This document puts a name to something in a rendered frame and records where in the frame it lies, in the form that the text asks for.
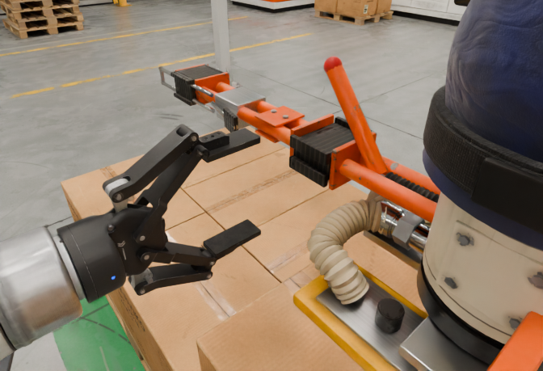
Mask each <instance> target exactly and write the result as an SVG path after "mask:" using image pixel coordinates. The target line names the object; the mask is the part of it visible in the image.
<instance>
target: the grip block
mask: <svg viewBox="0 0 543 371"><path fill-rule="evenodd" d="M360 156H361V153H360V150H359V148H358V145H357V144H356V140H355V138H354V137H353V134H352V132H351V129H350V127H349V125H348V122H347V120H345V119H344V118H342V117H339V116H337V117H335V122H334V115H333V114H329V115H326V116H323V117H320V118H318V119H316V120H312V121H310V122H308V123H305V124H302V125H299V126H297V127H295V128H293V129H291V130H290V157H289V167H290V168H292V169H293V170H295V171H297V172H298V173H300V174H302V175H303V176H305V177H306V178H308V179H310V180H312V181H314V182H315V183H317V184H318V185H320V186H322V187H323V188H324V187H326V186H327V184H328V180H329V189H330V190H335V189H336V188H338V187H340V186H342V185H344V184H345V183H347V182H349V181H351V179H349V178H348V177H346V176H344V175H341V174H340V172H339V169H340V166H341V165H342V163H343V161H344V160H346V159H351V160H352V161H354V162H357V163H359V164H360V165H362V166H364V167H366V166H365V165H363V164H361V163H360Z"/></svg>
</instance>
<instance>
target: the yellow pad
mask: <svg viewBox="0 0 543 371"><path fill-rule="evenodd" d="M353 264H356V265H357V266H358V270H360V271H361V272H362V274H363V276H364V278H365V279H366V282H368V284H369V287H368V291H367V292H366V293H365V295H364V296H362V297H361V298H360V299H358V300H357V301H354V302H352V303H349V304H342V303H341V301H340V300H339V299H337V298H336V296H335V294H334V293H333V292H332V290H331V287H330V286H328V284H327V281H328V280H324V276H325V275H323V276H322V275H319V276H318V277H316V278H315V279H313V280H312V281H310V282H309V283H308V284H307V285H305V286H304V287H302V288H301V289H299V290H298V291H296V292H295V293H294V295H293V303H294V305H295V306H296V307H297V308H298V309H299V310H300V311H301V312H303V313H304V314H305V315H306V316H307V317H308V318H309V319H310V320H311V321H312V322H313V323H314V324H316V325H317V326H318V327H319V328H320V329H321V330H322V331H323V332H324V333H325V334H326V335H327V336H329V337H330V338H331V339H332V340H333V341H334V342H335V343H336V344H337V345H338V346H339V347H340V348H342V349H343V350H344V351H345V352H346V353H347V354H348V355H349V356H350V357H351V358H352V359H353V360H354V361H355V362H356V363H357V364H358V365H359V366H360V367H361V368H362V369H363V370H364V371H418V370H417V369H416V368H415V367H414V366H413V365H412V364H410V363H409V362H408V361H407V360H405V359H404V358H403V357H402V356H401V355H399V354H398V349H399V347H400V344H401V343H402V342H403V341H404V340H405V339H406V338H407V337H408V336H409V335H410V334H411V333H412V332H413V331H414V330H415V329H416V328H417V327H418V326H419V325H420V324H421V323H422V322H423V320H424V319H425V318H426V317H427V316H428V314H426V313H425V312H423V311H422V310H421V309H420V308H418V307H417V306H415V305H414V304H413V303H411V302H410V301H408V300H407V299H405V298H404V297H403V296H402V295H400V294H399V293H397V292H396V291H394V290H393V289H391V288H390V287H389V286H388V285H386V284H385V283H383V282H382V281H381V280H379V279H377V278H376V277H375V276H374V275H372V274H371V273H370V272H368V271H367V270H365V269H364V268H362V267H361V266H360V265H359V264H357V263H356V262H354V261H353Z"/></svg>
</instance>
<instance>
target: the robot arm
mask: <svg viewBox="0 0 543 371"><path fill-rule="evenodd" d="M259 143H260V136H259V135H257V134H255V133H253V132H251V131H250V130H249V129H246V128H244V129H239V130H237V131H234V132H232V133H227V134H226V133H223V132H222V131H217V132H215V133H211V134H208V135H205V136H202V137H199V135H198V133H196V132H195V131H193V130H192V129H190V128H188V127H187V126H186V125H185V124H180V125H179V126H177V127H176V128H175V129H174V130H173V131H171V132H170V133H169V134H168V135H167V136H166V137H164V138H163V139H162V140H161V141H160V142H159V143H158V144H157V145H155V146H154V147H153V148H152V149H151V150H150V151H148V152H147V153H146V154H145V155H144V156H142V157H141V158H140V159H139V160H138V161H136V162H135V163H134V164H133V165H132V166H131V167H130V168H129V169H127V170H126V171H125V172H124V173H122V174H120V175H117V176H115V177H113V178H111V179H108V180H106V181H105V182H104V183H103V185H102V188H103V190H104V191H105V192H106V193H107V195H108V196H109V197H110V199H111V202H112V204H113V206H114V207H113V208H112V209H111V210H109V211H108V212H107V213H105V214H101V215H91V216H89V217H85V218H83V219H81V220H78V221H75V222H73V223H70V224H68V225H66V226H62V227H60V228H58V229H57V236H55V237H52V235H51V234H50V233H49V231H48V229H47V228H45V227H39V228H36V229H34V230H30V231H28V232H26V233H24V234H20V235H18V236H15V237H13V238H9V239H7V240H5V241H2V242H0V360H2V359H3V358H5V357H6V356H9V355H10V354H11V353H13V352H15V351H17V350H18V349H20V348H22V347H26V346H28V345H29V344H32V342H33V341H35V340H37V339H39V338H41V337H42V336H44V335H47V334H48V333H50V332H52V331H55V330H56V329H57V328H59V327H62V326H64V325H65V324H67V323H70V322H72V321H73V320H75V319H76V318H79V317H80V316H81V315H82V312H83V311H82V305H81V302H80V301H81V300H82V299H84V298H85V299H86V300H87V302H88V303H91V302H93V301H95V300H97V299H98V298H100V297H102V296H104V295H106V294H108V293H110V292H112V291H114V290H116V289H118V288H120V287H122V286H123V285H124V283H125V281H126V277H127V276H128V282H129V284H130V285H131V286H132V287H133V289H134V291H135V292H136V294H137V295H138V296H141V295H144V294H146V293H148V292H150V291H153V290H155V289H159V288H163V287H168V286H173V285H182V284H187V283H192V282H197V281H202V280H209V279H210V278H211V277H212V276H213V272H212V271H211V270H212V266H214V265H215V263H216V261H217V260H219V259H221V258H222V257H224V256H226V255H228V254H229V253H231V252H233V251H234V250H235V249H236V248H237V247H240V246H241V245H243V244H245V243H246V242H249V241H250V240H252V239H253V238H256V237H258V236H260V235H261V229H259V228H258V227H257V226H256V225H255V224H253V223H252V222H251V221H250V220H248V219H246V220H245V221H242V222H240V223H238V224H237V225H235V226H232V227H230V228H229V229H227V230H224V231H222V232H220V233H219V234H216V235H215V236H213V237H211V238H209V239H207V240H205V241H203V244H204V247H205V248H206V249H207V250H206V249H205V248H204V247H203V246H202V245H201V246H202V247H194V246H190V245H185V244H181V243H176V242H169V241H168V237H167V235H166V232H165V227H166V223H165V219H164V218H163V217H162V216H163V215H164V213H165V212H166V211H167V205H168V203H169V202H170V200H171V199H172V197H173V196H174V195H175V193H176V192H177V191H178V190H179V188H180V187H181V186H182V184H183V183H184V181H185V180H186V179H187V177H188V176H189V175H190V174H191V173H192V171H193V170H194V169H195V167H196V166H197V164H198V163H199V161H200V160H201V159H203V160H204V161H206V163H209V162H212V161H215V160H217V159H219V158H223V157H225V156H227V155H230V154H233V153H236V152H238V151H240V150H244V149H246V148H249V147H251V146H253V145H257V144H259ZM152 181H154V182H153V183H152V185H151V186H150V187H149V188H148V189H145V190H144V191H143V192H142V193H141V194H140V195H139V197H138V198H137V199H136V201H135V202H134V203H133V204H130V203H128V202H129V201H133V200H134V195H136V194H137V193H138V192H140V191H142V190H143V189H144V188H145V187H147V186H148V185H149V184H150V183H151V182H152ZM149 203H151V204H152V206H153V208H152V207H149V206H147V205H148V204H149ZM152 262H155V263H167V264H168V265H161V266H154V267H150V268H148V266H150V265H151V263H152ZM170 262H174V263H175V264H170ZM197 271H198V272H197Z"/></svg>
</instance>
